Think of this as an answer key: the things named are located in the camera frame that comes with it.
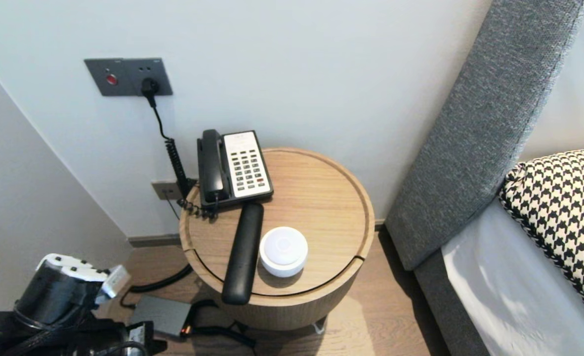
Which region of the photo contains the long black remote control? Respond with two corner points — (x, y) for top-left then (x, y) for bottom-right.
(221, 202), (264, 306)

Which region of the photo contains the curved wooden table drawer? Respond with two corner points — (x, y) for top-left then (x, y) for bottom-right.
(184, 249), (366, 332)

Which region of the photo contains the white round dome device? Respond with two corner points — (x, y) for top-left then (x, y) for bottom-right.
(259, 226), (309, 278)

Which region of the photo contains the grey power adapter box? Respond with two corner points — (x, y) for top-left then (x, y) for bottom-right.
(130, 295), (193, 338)

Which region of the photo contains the brown wooden skirting board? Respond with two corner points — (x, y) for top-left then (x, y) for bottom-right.
(127, 233), (182, 248)

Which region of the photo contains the black telephone handset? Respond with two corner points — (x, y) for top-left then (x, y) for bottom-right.
(200, 129), (231, 204)

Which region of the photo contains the black power plug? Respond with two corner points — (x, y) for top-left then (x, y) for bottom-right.
(140, 78), (162, 108)

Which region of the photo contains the black white desk telephone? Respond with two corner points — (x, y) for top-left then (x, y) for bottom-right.
(198, 130), (275, 209)

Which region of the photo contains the round wooden side table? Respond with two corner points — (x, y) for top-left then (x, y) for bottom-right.
(180, 147), (375, 332)

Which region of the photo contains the grey upholstered bed base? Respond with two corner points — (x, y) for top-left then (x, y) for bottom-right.
(415, 250), (491, 356)

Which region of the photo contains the white bed sheet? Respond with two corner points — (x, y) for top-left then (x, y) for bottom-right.
(441, 198), (584, 356)

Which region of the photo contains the grey fabric headboard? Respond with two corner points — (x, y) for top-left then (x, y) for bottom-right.
(384, 0), (584, 271)

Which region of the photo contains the black white houndstooth pillow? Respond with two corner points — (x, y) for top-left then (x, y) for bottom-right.
(499, 146), (584, 335)

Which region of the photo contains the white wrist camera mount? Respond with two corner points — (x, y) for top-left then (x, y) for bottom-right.
(36, 254), (132, 305)

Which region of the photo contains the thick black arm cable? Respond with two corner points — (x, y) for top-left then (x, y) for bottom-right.
(5, 316), (147, 356)

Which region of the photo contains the beige wall phone socket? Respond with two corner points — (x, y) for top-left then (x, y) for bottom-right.
(152, 180), (184, 201)

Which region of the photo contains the black coiled handset cord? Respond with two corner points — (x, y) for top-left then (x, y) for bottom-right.
(177, 190), (221, 222)

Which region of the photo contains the black adapter output cable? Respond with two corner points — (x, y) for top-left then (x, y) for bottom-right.
(185, 299), (257, 348)

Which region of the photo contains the black coiled power cable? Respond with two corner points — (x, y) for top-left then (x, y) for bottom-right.
(120, 105), (197, 309)

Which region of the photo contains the dark grey wall socket panel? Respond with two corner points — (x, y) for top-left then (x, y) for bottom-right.
(84, 58), (173, 97)

